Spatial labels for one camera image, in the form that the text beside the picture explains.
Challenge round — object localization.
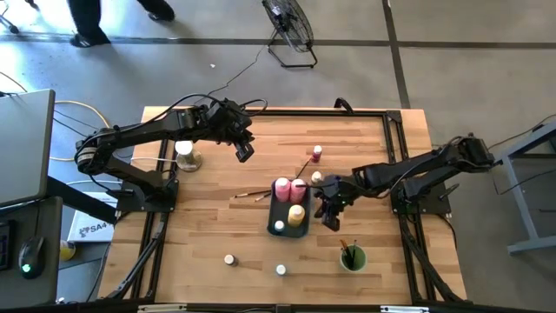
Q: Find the large yellow paint bottle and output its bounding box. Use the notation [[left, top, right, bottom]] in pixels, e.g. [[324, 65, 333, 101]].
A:
[[287, 204, 307, 228]]

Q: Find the yellow ball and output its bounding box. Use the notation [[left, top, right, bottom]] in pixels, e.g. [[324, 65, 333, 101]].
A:
[[59, 240, 76, 263]]

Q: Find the thin black brush gold ferrule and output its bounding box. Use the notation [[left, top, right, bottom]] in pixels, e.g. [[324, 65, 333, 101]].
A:
[[294, 158, 314, 182]]

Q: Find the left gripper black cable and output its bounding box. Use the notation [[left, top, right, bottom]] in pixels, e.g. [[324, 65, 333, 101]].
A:
[[82, 93, 269, 144]]

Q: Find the black fan cable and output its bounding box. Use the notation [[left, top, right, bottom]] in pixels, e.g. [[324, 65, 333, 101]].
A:
[[192, 41, 279, 107]]

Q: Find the yellow floor cable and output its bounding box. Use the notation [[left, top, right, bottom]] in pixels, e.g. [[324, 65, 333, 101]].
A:
[[50, 100, 115, 162]]

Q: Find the dark side desk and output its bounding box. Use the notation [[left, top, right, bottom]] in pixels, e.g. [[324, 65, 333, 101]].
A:
[[0, 195, 64, 310]]

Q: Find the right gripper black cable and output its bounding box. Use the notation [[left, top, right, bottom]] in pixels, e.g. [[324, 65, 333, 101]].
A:
[[381, 143, 461, 201]]

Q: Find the black frame handle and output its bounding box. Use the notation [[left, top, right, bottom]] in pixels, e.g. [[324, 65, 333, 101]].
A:
[[333, 97, 354, 115]]

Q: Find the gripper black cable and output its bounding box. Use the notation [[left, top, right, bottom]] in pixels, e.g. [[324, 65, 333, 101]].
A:
[[82, 93, 269, 144], [381, 143, 461, 201]]

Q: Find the person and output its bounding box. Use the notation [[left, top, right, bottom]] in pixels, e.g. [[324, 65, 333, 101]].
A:
[[67, 0, 177, 49]]

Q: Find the black computer mouse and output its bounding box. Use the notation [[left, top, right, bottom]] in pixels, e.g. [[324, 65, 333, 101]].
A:
[[17, 236, 46, 280]]

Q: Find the brass lamp white round top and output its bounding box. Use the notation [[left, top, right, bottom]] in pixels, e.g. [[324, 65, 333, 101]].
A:
[[174, 139, 204, 173]]

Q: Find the silver metal bracket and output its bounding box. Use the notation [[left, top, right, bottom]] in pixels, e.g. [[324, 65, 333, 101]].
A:
[[380, 305, 431, 313], [137, 303, 188, 313]]

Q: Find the white lamp cable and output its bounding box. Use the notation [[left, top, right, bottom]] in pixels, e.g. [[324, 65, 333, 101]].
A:
[[129, 156, 177, 164]]

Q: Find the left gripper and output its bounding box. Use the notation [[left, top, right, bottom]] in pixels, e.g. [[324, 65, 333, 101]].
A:
[[207, 98, 256, 164]]

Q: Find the green cup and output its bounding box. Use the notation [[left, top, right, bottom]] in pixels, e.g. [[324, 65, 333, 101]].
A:
[[339, 243, 368, 274]]

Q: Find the black floor cable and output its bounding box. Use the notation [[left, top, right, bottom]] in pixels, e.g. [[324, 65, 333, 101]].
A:
[[486, 113, 556, 151]]

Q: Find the white cardboard box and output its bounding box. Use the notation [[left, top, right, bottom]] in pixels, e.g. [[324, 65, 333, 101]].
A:
[[67, 190, 117, 243]]

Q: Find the blue-grey plastic bin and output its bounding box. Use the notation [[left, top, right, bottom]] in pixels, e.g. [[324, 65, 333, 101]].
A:
[[267, 177, 313, 239]]

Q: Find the grey laptop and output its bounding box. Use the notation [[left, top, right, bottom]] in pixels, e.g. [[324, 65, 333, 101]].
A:
[[0, 89, 56, 208]]

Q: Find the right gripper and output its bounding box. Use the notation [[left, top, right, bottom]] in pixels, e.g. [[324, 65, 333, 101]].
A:
[[296, 173, 365, 232]]

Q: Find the black keyboard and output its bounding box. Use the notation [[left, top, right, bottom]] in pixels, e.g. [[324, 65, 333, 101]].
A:
[[0, 221, 13, 271]]

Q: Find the black floor fan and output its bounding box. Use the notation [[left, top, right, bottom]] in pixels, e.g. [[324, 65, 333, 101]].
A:
[[261, 0, 319, 70]]

